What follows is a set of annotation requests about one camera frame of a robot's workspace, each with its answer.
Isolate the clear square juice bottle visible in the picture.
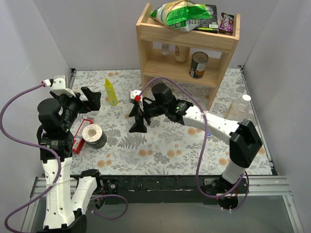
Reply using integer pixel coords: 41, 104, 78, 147
225, 97, 250, 122

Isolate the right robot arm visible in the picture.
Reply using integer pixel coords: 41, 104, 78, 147
129, 83, 262, 195

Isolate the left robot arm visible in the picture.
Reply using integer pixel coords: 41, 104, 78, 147
37, 87, 104, 233

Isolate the white bottle black cap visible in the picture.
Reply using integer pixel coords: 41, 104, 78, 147
87, 98, 101, 115

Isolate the yellow squeeze bottle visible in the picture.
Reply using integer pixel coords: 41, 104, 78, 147
104, 78, 119, 106

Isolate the cream bottle on shelf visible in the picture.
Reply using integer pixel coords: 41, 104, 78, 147
174, 45, 190, 63

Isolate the small clear bottle on shelf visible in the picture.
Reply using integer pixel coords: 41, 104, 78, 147
161, 43, 170, 56

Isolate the black can with foil lid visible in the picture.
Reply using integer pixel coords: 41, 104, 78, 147
82, 124, 107, 149

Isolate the red flat box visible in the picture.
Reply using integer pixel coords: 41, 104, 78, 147
72, 119, 93, 154

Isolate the wooden shelf unit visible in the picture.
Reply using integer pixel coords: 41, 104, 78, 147
135, 2, 241, 111

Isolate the tin can on shelf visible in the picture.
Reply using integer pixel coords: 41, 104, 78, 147
190, 51, 208, 79

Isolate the green chip bag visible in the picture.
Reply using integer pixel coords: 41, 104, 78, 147
150, 0, 211, 32

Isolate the black green box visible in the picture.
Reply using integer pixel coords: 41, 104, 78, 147
194, 4, 219, 33

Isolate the dark chocolate bar pack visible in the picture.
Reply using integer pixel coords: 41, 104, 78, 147
218, 12, 234, 35

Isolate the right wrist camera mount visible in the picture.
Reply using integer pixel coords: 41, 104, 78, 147
128, 90, 143, 108

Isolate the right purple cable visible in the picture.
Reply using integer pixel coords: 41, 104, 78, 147
139, 77, 250, 212

